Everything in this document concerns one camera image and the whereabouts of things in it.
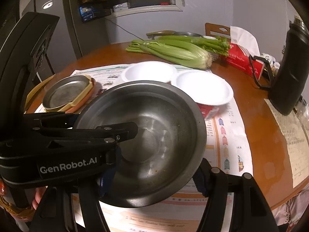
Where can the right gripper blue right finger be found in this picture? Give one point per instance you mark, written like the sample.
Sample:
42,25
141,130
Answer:
204,179

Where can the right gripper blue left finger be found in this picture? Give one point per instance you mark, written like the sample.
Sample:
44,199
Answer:
106,177

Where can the large steel bowl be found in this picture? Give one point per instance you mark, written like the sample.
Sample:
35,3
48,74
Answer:
169,145

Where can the orange plastic plate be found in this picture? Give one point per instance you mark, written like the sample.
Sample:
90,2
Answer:
84,100

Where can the shallow steel plate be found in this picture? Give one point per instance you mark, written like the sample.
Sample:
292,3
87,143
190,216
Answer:
65,91

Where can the yellow shell shaped plate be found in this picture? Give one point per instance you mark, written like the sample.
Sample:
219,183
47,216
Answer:
76,100

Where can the instant noodle cup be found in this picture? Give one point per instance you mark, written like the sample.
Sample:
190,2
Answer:
149,71
208,90

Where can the paper sheet right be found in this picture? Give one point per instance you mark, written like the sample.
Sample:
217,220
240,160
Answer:
296,141

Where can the black thermos bottle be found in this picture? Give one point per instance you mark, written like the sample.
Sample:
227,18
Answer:
286,87

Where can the celery bunch front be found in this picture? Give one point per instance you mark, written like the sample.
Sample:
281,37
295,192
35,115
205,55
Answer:
176,51

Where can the celery bunch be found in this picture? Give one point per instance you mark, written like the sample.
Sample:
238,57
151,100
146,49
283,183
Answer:
218,45
176,51

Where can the celery bunch rear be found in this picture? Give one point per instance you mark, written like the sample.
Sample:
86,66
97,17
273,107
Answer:
218,45

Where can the red tissue box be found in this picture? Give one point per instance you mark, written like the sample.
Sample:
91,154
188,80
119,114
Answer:
243,44

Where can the blue box on shelf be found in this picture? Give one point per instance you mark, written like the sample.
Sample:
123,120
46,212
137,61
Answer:
86,13

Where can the small steel bowl far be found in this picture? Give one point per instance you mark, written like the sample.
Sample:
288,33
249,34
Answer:
187,34

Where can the curved wooden chair far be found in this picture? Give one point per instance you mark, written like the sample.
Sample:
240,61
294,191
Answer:
152,35

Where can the wooden slat back chair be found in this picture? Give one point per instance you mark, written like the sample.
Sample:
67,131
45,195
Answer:
214,30

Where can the grey refrigerator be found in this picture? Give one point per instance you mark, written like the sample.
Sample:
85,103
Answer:
72,38

